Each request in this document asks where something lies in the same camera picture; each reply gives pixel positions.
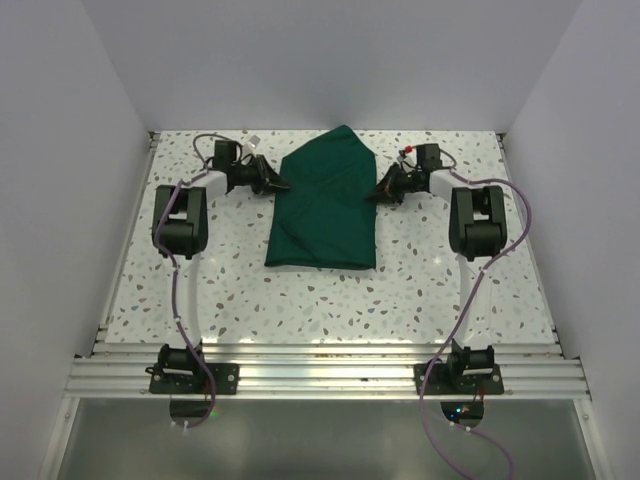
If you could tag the dark green surgical cloth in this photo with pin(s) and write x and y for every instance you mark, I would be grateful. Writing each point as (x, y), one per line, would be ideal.
(325, 220)

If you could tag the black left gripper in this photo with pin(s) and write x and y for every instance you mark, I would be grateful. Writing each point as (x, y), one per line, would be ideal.
(268, 181)

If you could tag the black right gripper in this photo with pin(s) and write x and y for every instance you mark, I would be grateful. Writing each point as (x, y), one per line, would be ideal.
(389, 191)

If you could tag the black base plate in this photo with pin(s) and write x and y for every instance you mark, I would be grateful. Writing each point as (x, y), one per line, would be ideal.
(440, 382)
(220, 380)

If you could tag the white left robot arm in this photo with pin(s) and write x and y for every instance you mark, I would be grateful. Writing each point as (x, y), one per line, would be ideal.
(180, 234)

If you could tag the aluminium rail frame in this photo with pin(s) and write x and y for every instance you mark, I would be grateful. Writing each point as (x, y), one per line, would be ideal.
(325, 357)

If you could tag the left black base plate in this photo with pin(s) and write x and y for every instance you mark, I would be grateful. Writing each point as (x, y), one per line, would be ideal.
(220, 380)

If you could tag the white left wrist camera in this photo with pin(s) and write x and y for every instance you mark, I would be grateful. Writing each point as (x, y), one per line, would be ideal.
(250, 145)

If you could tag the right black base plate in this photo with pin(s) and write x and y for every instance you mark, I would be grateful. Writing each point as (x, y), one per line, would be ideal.
(440, 382)

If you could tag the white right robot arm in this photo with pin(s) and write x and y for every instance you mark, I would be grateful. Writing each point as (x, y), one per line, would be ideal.
(477, 234)

